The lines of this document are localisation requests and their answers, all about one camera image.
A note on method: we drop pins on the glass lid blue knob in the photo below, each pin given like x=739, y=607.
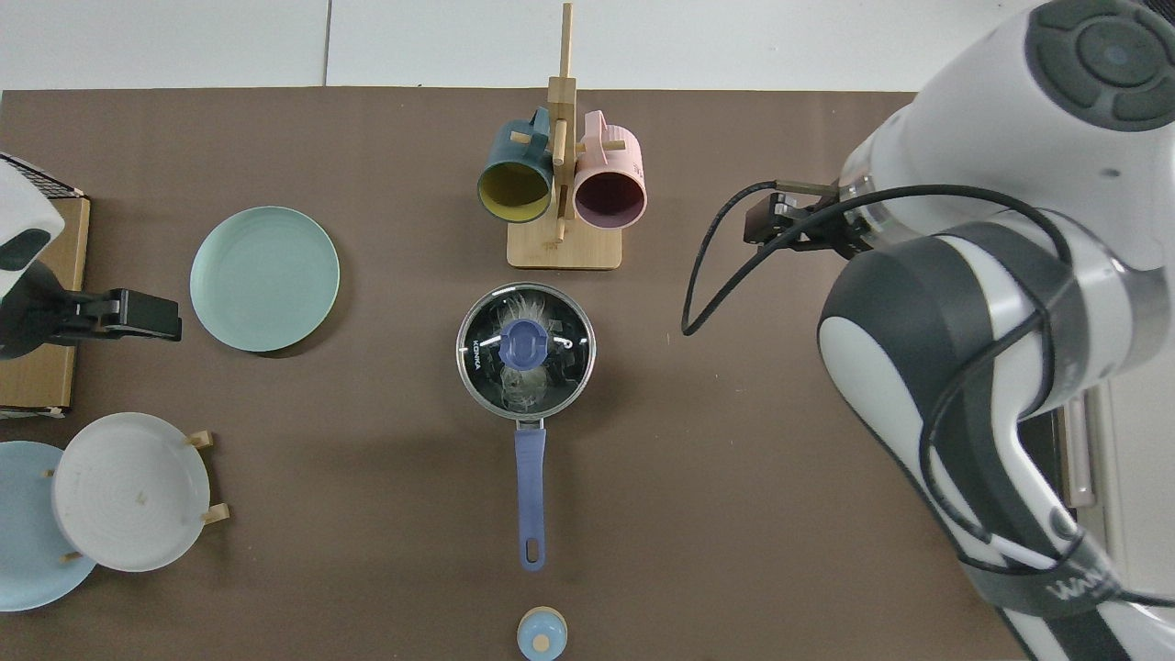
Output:
x=523, y=344

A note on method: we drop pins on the white vermicelli bundle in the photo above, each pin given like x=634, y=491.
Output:
x=523, y=390

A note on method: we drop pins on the pale green plate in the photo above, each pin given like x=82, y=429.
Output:
x=266, y=280

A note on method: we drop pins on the wooden plate rack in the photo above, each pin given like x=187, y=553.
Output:
x=200, y=439

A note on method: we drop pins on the white plate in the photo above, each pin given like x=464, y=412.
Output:
x=128, y=491

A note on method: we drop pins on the light blue plate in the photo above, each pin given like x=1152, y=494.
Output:
x=27, y=551

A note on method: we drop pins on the pink ribbed mug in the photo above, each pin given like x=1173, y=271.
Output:
x=620, y=151

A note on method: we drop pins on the wooden cup stand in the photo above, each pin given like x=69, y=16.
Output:
x=565, y=248

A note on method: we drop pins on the brown table cloth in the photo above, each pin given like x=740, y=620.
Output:
x=734, y=459

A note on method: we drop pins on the dark teal mug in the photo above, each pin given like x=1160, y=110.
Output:
x=503, y=154

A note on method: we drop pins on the pale toaster oven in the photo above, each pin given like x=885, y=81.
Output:
x=1138, y=477

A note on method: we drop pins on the small blue round thing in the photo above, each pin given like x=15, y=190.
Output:
x=528, y=633

